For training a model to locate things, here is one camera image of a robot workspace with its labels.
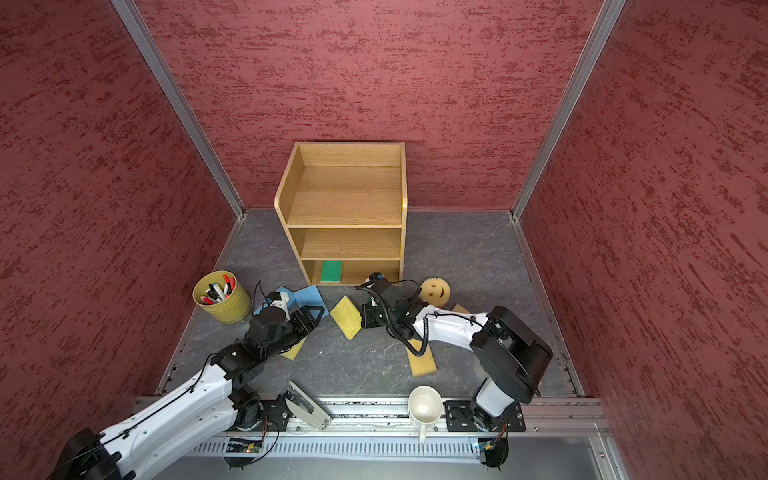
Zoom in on right light blue sponge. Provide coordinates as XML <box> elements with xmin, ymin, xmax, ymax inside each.
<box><xmin>293</xmin><ymin>285</ymin><xmax>329</xmax><ymax>318</ymax></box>

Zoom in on grey stapler on rail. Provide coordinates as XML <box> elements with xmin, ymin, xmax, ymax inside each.
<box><xmin>284</xmin><ymin>381</ymin><xmax>332</xmax><ymax>430</ymax></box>

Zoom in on markers in cup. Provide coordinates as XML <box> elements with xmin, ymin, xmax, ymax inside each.
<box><xmin>194</xmin><ymin>272</ymin><xmax>237</xmax><ymax>306</ymax></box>

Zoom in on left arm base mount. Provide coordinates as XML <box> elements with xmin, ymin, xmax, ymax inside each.
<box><xmin>233</xmin><ymin>395</ymin><xmax>291</xmax><ymax>432</ymax></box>

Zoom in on left light blue sponge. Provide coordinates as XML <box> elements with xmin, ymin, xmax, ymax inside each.
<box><xmin>253</xmin><ymin>287</ymin><xmax>294</xmax><ymax>318</ymax></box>

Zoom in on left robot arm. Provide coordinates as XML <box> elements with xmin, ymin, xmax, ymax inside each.
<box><xmin>50</xmin><ymin>306</ymin><xmax>325</xmax><ymax>479</ymax></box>

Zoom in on wooden three-tier shelf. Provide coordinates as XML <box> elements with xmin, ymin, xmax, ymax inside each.
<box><xmin>274</xmin><ymin>142</ymin><xmax>408</xmax><ymax>286</ymax></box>

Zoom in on yellow pen cup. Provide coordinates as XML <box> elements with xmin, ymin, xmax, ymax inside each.
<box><xmin>192</xmin><ymin>270</ymin><xmax>252</xmax><ymax>325</ymax></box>

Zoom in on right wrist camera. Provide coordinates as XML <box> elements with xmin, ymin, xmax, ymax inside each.
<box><xmin>367</xmin><ymin>272</ymin><xmax>384</xmax><ymax>283</ymax></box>

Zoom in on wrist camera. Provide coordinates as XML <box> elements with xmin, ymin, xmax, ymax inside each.
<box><xmin>367</xmin><ymin>272</ymin><xmax>384</xmax><ymax>283</ymax></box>
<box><xmin>265</xmin><ymin>291</ymin><xmax>290</xmax><ymax>312</ymax></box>

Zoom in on bright green sponge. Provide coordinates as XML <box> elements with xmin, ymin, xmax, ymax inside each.
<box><xmin>320</xmin><ymin>260</ymin><xmax>343</xmax><ymax>284</ymax></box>

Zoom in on white mug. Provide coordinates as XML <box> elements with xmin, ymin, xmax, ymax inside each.
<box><xmin>408</xmin><ymin>385</ymin><xmax>444</xmax><ymax>445</ymax></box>

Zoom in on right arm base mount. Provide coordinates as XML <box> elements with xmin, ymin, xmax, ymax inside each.
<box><xmin>443</xmin><ymin>400</ymin><xmax>526</xmax><ymax>434</ymax></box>

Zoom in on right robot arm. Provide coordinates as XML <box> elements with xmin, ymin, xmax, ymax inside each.
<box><xmin>356</xmin><ymin>272</ymin><xmax>553</xmax><ymax>431</ymax></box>

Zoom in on light blue sponge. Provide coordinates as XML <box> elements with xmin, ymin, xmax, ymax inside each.
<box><xmin>253</xmin><ymin>287</ymin><xmax>294</xmax><ymax>318</ymax></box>
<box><xmin>293</xmin><ymin>285</ymin><xmax>329</xmax><ymax>318</ymax></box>

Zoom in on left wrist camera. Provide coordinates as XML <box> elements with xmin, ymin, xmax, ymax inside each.
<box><xmin>265</xmin><ymin>291</ymin><xmax>290</xmax><ymax>312</ymax></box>

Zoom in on yellow smiley face sponge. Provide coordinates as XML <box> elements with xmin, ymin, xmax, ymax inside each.
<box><xmin>419</xmin><ymin>277</ymin><xmax>451</xmax><ymax>308</ymax></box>

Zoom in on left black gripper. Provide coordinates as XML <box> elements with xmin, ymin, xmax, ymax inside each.
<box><xmin>263</xmin><ymin>305</ymin><xmax>326</xmax><ymax>361</ymax></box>

